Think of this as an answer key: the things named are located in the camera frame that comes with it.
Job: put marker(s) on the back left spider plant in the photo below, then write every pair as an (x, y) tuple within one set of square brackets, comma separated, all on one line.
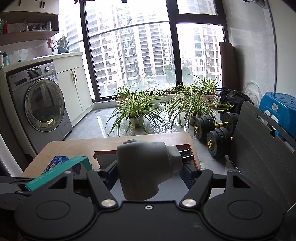
[(122, 93)]

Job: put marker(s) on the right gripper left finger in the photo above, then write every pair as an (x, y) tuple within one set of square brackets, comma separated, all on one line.
[(101, 181)]

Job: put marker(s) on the white round fan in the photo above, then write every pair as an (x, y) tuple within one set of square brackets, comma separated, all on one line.
[(252, 90)]

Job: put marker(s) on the spider plant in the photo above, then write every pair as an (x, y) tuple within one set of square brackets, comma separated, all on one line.
[(208, 86), (142, 109), (184, 106), (122, 93)]

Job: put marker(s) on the blue card box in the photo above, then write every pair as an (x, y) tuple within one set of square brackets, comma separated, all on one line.
[(57, 160)]

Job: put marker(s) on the white cabinet with countertop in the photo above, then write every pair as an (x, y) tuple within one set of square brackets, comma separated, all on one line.
[(72, 81)]

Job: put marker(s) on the black dumbbell yellow bar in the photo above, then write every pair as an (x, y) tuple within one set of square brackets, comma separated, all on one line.
[(217, 136)]

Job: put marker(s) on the orange-rimmed cardboard box lid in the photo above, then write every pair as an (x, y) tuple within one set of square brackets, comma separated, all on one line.
[(151, 154)]

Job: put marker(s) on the brown rolled mat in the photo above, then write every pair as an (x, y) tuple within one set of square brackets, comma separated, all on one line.
[(228, 65)]

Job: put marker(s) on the back right spider plant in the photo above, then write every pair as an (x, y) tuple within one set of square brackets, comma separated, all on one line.
[(208, 86)]

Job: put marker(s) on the teal bandage box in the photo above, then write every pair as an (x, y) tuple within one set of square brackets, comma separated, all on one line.
[(56, 171)]

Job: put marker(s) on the blue plastic stool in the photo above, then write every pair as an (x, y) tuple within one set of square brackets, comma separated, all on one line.
[(282, 107)]

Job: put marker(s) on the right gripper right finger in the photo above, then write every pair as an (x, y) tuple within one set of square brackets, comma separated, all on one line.
[(198, 181)]

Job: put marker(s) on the white plug-in diffuser device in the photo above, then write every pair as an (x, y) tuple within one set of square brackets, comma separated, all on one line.
[(141, 183)]

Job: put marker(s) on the dark grey chair back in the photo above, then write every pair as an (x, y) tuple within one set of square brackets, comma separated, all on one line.
[(260, 154)]

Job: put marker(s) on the black bag on floor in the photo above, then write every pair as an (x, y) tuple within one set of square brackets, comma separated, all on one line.
[(234, 98)]

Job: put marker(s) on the front right spider plant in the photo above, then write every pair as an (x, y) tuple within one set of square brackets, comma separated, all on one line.
[(184, 106)]

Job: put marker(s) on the grey front-load washing machine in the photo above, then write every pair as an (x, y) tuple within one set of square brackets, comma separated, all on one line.
[(39, 104)]

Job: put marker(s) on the wooden wall shelf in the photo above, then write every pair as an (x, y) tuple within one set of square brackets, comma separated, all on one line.
[(15, 21)]

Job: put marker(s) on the front left spider plant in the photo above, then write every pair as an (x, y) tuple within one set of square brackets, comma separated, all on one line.
[(142, 109)]

